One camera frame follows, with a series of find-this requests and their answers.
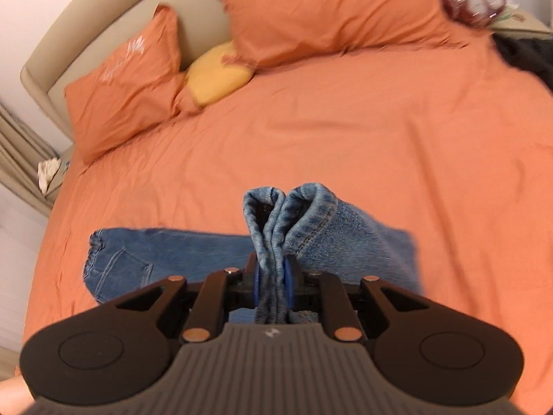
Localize blue denim pants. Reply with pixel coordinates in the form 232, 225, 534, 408
83, 183, 422, 324

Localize dark clothing pile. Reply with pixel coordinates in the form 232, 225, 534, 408
492, 34, 553, 90

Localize white crumpled cloth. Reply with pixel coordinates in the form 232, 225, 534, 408
37, 157, 62, 195

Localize bedside table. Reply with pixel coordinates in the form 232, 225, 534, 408
45, 145, 74, 203

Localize orange bed sheet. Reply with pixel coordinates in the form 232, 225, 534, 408
24, 36, 552, 414

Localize beige curtain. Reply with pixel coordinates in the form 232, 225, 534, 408
0, 106, 57, 216

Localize orange pillow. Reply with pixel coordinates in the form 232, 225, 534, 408
65, 5, 200, 164
220, 0, 462, 68

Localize yellow small pillow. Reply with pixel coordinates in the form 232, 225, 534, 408
186, 41, 254, 107

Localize beige padded headboard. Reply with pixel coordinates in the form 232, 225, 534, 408
20, 0, 231, 137

